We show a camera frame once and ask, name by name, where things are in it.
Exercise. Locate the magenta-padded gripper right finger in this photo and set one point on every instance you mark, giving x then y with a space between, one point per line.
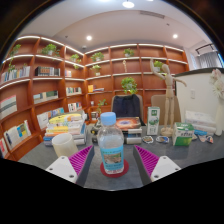
163 166

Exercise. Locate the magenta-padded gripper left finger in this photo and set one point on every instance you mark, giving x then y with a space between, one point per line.
61 166

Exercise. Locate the clear blue-capped water bottle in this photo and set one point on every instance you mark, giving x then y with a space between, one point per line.
111 150

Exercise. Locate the cream cup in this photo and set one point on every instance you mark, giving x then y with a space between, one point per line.
63 145

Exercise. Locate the small printed sticker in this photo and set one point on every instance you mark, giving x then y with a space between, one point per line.
162 139
206 139
147 139

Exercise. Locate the small green white box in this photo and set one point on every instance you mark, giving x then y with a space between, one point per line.
182 134

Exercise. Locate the stack of colourful books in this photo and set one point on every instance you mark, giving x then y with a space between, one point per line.
65 125

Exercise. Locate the tall green white carton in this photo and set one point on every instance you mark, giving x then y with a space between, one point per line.
153 121

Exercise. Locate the stack of white boxes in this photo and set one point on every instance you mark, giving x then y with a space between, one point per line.
200 120

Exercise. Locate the beige chair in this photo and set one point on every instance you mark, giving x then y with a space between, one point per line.
158 106

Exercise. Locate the wooden artist mannequin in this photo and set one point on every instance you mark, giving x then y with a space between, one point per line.
169 100

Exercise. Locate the chair with dark jacket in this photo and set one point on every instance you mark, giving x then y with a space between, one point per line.
126 106

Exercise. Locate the orange wooden shelf unit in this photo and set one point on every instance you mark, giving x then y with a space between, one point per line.
100 80

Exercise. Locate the pink white flower bouquet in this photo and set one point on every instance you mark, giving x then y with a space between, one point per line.
218 85

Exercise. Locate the grey curtain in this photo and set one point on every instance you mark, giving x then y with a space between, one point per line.
209 60

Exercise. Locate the recessed ceiling spotlight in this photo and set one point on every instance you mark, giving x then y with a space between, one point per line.
89 38
175 36

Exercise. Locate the ceiling air vent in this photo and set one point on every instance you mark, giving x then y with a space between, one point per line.
152 14

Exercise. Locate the ceiling lamp with round bulbs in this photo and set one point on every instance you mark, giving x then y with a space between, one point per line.
128 4

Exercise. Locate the white wall switch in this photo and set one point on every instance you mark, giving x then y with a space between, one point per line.
192 94

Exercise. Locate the dark curtain rail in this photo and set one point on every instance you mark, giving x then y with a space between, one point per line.
205 47

